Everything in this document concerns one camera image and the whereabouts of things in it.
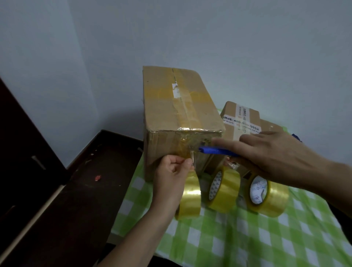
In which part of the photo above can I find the person's left hand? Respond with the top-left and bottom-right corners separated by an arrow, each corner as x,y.
152,155 -> 196,211

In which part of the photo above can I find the person's right hand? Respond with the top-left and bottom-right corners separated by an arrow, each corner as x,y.
211,131 -> 335,191

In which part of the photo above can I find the yellow packing tape roll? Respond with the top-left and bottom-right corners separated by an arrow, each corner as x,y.
206,166 -> 241,214
175,168 -> 202,220
244,173 -> 290,218

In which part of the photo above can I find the blue utility knife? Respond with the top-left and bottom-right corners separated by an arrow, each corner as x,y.
199,146 -> 240,158

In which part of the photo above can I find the person's left forearm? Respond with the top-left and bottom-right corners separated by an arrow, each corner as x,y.
98,202 -> 179,267

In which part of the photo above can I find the person's right forearm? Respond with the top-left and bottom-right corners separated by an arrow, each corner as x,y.
320,161 -> 352,218

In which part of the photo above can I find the flat plain cardboard box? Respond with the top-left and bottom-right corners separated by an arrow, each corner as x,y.
260,118 -> 284,133

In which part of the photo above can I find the small white-labelled cardboard box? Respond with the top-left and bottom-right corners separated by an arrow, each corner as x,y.
204,101 -> 261,177

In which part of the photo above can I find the large taped cardboard box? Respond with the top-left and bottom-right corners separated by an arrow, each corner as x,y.
142,65 -> 226,182

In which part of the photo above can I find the green checkered tablecloth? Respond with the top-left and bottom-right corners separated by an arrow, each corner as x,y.
109,107 -> 352,267

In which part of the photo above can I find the dark wooden cabinet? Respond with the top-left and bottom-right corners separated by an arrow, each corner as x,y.
0,78 -> 70,224

